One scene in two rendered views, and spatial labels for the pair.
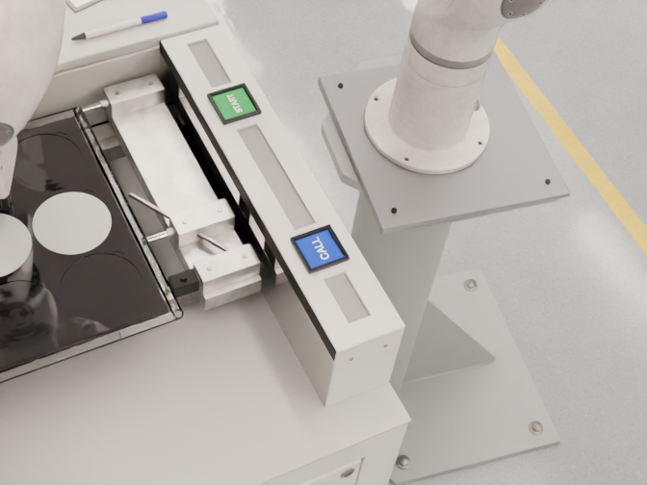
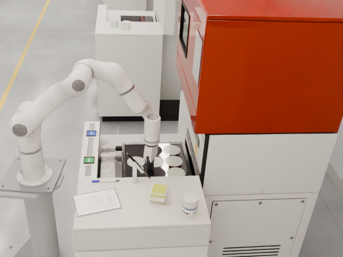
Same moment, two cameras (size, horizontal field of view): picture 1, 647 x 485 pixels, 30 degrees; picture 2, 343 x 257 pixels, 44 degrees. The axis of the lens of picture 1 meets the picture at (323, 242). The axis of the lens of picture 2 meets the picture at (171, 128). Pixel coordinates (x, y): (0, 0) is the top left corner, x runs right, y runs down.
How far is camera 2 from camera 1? 286 cm
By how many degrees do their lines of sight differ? 90
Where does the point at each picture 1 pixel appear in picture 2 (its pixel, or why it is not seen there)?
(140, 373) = not seen: hidden behind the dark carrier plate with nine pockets
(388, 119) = (44, 176)
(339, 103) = (52, 184)
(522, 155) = (18, 164)
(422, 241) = not seen: hidden behind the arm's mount
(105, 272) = (133, 152)
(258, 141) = (89, 153)
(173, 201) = (111, 164)
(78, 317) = (142, 147)
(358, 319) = (92, 124)
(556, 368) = not seen: outside the picture
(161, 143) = (106, 176)
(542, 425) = (8, 247)
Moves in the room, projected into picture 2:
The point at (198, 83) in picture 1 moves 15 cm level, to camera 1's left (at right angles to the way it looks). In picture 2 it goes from (94, 166) to (117, 176)
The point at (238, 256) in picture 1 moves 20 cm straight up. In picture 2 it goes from (105, 147) to (104, 118)
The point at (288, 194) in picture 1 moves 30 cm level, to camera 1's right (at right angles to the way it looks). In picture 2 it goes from (90, 144) to (49, 128)
